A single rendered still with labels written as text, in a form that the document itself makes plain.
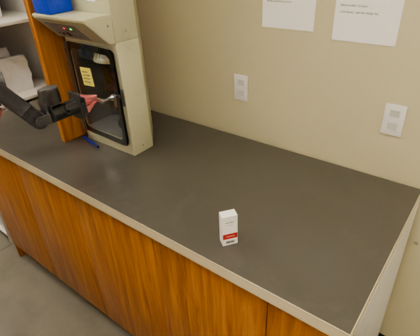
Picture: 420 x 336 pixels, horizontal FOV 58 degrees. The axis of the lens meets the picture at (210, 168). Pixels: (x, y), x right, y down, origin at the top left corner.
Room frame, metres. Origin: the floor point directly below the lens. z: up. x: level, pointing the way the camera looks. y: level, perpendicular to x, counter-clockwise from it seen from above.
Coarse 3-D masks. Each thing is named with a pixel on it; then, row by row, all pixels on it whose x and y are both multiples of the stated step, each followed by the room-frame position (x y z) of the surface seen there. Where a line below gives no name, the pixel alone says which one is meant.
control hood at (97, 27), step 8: (40, 16) 1.49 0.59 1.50; (48, 16) 1.46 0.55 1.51; (56, 16) 1.43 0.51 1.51; (64, 16) 1.42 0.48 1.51; (72, 16) 1.41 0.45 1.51; (80, 16) 1.40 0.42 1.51; (88, 16) 1.39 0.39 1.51; (96, 16) 1.39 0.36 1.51; (104, 16) 1.39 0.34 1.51; (64, 24) 1.43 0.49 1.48; (72, 24) 1.39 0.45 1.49; (80, 24) 1.35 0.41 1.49; (88, 24) 1.33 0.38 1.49; (96, 24) 1.36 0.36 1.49; (104, 24) 1.38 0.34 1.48; (56, 32) 1.56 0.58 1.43; (88, 32) 1.38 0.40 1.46; (96, 32) 1.35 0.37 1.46; (104, 32) 1.38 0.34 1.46; (112, 32) 1.41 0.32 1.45; (88, 40) 1.46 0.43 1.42; (96, 40) 1.42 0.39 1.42; (104, 40) 1.38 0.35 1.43; (112, 40) 1.40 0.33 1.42
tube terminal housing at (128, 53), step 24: (72, 0) 1.54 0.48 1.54; (96, 0) 1.45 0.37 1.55; (120, 0) 1.45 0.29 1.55; (120, 24) 1.44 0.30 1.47; (120, 48) 1.42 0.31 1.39; (120, 72) 1.41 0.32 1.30; (144, 72) 1.59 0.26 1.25; (144, 96) 1.49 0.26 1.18; (144, 120) 1.47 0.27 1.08; (120, 144) 1.47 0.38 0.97; (144, 144) 1.46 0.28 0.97
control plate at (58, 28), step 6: (48, 24) 1.51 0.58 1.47; (54, 24) 1.48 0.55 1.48; (60, 30) 1.51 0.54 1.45; (66, 30) 1.48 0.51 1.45; (72, 30) 1.44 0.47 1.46; (78, 30) 1.41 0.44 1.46; (66, 36) 1.54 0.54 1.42; (72, 36) 1.51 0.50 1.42; (78, 36) 1.47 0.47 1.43; (84, 36) 1.44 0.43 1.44
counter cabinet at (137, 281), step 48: (0, 192) 1.76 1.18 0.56; (48, 192) 1.39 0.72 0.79; (48, 240) 1.50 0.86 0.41; (96, 240) 1.20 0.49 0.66; (144, 240) 1.00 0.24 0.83; (96, 288) 1.28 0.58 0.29; (144, 288) 1.04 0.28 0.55; (192, 288) 0.87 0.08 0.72; (240, 288) 0.75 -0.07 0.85; (384, 288) 0.83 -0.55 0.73
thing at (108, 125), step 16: (80, 48) 1.53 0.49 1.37; (96, 48) 1.46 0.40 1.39; (80, 64) 1.55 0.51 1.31; (96, 64) 1.47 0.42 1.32; (112, 64) 1.40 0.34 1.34; (80, 80) 1.56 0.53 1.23; (96, 80) 1.48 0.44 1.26; (112, 80) 1.41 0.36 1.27; (96, 112) 1.52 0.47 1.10; (112, 112) 1.44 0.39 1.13; (96, 128) 1.54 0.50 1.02; (112, 128) 1.45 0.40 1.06; (128, 144) 1.41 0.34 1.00
